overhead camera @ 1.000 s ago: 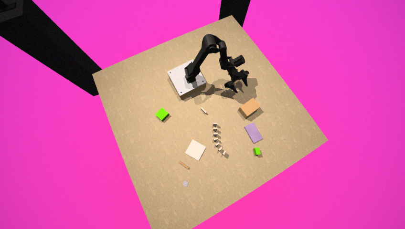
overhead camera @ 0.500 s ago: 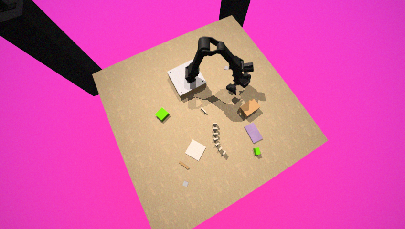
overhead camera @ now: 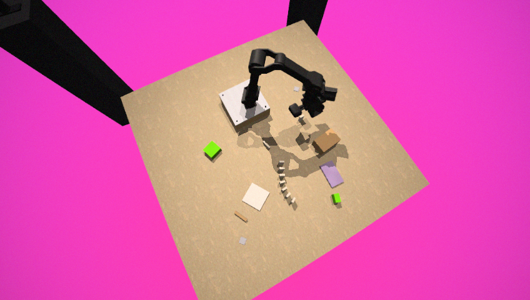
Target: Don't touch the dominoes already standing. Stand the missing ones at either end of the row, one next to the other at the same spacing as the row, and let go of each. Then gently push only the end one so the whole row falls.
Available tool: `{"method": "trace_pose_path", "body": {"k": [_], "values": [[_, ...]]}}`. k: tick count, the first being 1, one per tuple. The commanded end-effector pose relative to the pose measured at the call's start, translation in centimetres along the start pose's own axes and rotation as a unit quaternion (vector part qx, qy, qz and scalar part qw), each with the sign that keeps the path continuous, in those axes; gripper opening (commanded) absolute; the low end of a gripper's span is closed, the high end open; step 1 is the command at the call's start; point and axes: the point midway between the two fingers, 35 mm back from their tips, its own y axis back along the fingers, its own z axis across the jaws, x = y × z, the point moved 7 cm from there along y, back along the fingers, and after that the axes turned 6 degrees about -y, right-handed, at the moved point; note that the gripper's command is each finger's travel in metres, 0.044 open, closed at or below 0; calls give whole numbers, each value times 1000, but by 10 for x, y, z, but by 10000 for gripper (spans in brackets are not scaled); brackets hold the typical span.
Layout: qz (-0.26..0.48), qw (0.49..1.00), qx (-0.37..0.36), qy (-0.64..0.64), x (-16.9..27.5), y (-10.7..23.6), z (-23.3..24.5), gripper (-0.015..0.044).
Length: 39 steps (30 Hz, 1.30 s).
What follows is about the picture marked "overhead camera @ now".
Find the green block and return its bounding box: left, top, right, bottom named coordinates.
left=331, top=193, right=341, bottom=203
left=203, top=141, right=221, bottom=159

